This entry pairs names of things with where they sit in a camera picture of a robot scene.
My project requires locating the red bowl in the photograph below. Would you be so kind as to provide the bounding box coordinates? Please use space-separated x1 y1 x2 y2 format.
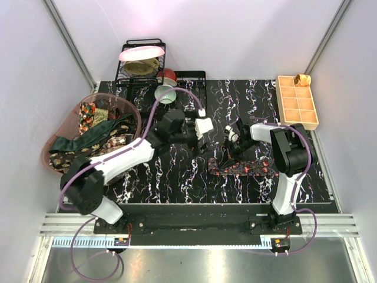
156 68 177 87

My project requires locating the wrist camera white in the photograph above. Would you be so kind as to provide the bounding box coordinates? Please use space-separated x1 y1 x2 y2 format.
224 125 239 142
194 118 213 140

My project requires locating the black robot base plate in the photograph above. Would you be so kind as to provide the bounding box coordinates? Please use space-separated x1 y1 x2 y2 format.
94 203 303 248

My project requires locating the pale green ceramic bowl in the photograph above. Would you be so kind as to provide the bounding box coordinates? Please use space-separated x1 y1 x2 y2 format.
154 84 177 104

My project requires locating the rolled beige tie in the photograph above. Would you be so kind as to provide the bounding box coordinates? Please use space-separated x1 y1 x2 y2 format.
294 74 312 87

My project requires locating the colourful cartoon pattern tie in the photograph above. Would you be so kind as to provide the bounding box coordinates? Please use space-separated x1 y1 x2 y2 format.
79 102 96 134

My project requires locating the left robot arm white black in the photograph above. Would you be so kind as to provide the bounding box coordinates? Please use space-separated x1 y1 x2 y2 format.
60 109 213 233

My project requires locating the dark green tie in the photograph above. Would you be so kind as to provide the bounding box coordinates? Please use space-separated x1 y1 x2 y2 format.
48 114 137 154

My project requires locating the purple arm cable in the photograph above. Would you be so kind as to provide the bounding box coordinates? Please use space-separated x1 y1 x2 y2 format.
229 117 318 256
58 87 207 279

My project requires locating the aluminium frame rail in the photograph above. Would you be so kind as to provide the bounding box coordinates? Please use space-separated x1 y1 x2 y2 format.
39 213 359 237

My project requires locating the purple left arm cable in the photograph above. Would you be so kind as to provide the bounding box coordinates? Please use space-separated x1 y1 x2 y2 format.
58 87 207 279

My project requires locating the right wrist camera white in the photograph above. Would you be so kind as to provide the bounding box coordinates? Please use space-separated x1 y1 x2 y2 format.
224 125 239 142

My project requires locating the olive gold patterned tie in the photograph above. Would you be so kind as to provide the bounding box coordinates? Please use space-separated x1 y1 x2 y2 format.
92 108 108 126

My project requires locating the brown translucent plastic basin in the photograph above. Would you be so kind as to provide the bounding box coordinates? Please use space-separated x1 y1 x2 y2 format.
41 93 141 174

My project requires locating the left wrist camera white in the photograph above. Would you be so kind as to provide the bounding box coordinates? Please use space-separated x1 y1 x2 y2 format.
194 118 213 140

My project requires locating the black wire dish rack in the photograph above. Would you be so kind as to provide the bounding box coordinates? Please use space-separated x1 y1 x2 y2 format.
113 54 207 117

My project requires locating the pink plate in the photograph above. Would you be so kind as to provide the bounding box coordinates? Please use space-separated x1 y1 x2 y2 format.
118 45 165 61

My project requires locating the wooden compartment box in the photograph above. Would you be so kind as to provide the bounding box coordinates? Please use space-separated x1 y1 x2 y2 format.
276 75 319 131

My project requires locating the dark floral red-dotted tie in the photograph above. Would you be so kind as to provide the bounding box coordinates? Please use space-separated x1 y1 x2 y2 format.
207 158 279 177

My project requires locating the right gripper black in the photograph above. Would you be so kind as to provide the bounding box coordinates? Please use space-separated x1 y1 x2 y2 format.
219 138 259 170

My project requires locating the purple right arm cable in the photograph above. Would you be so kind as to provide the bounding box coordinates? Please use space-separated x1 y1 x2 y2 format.
229 117 318 256

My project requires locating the olive yellow plate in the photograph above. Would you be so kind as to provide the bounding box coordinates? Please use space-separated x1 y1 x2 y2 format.
121 58 160 77

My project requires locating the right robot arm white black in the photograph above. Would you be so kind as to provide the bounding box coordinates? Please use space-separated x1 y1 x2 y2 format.
217 120 318 234

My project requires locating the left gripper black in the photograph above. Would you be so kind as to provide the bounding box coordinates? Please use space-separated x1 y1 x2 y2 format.
170 114 212 157

